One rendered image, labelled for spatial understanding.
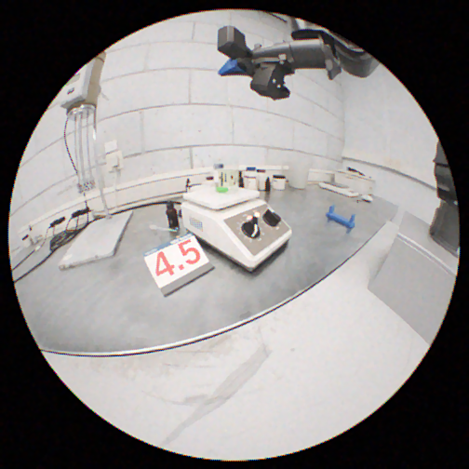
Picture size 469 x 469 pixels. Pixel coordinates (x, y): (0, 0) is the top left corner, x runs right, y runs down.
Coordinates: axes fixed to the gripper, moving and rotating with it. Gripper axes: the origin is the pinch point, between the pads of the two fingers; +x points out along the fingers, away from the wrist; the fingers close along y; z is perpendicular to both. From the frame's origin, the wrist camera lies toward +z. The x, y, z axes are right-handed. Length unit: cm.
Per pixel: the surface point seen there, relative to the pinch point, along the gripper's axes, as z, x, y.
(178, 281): 35.4, -2.3, -16.7
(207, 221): 29.9, -0.2, -7.7
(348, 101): -59, -33, 146
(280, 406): 36.0, -21.2, -22.2
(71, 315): 36, 5, -36
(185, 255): 33.6, -0.3, -13.2
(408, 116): -48, -88, 116
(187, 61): -38, 43, 21
